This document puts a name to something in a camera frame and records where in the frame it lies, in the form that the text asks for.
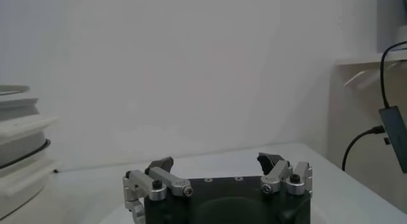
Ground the white round plate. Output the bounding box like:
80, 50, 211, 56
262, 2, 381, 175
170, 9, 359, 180
98, 193, 333, 224

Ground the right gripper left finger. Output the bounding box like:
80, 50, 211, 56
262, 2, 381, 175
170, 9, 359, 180
122, 156, 195, 224

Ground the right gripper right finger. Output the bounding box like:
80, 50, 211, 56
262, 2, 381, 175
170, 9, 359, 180
256, 152, 314, 197

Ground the white electric cooker base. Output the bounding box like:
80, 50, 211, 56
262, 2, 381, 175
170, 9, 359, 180
0, 115, 61, 220

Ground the black hub adapter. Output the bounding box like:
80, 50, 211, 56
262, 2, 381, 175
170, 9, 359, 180
378, 105, 407, 175

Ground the white side desk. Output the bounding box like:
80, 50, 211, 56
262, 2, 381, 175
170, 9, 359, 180
329, 48, 407, 213

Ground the black looped hub cable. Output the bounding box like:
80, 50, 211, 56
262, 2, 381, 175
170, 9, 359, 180
341, 125, 387, 172

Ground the black cable to laptop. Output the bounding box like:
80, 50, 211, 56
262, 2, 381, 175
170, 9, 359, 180
379, 40, 407, 110

